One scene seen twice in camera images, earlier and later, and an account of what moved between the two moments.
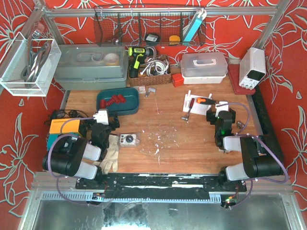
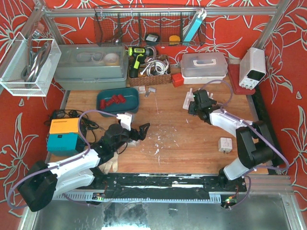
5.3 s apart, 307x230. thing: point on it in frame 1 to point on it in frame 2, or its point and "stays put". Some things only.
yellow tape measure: x=174 y=40 stays put
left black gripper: x=114 y=122 to x=135 y=134
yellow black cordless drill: x=137 y=53 stays put
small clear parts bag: x=142 y=89 stays put
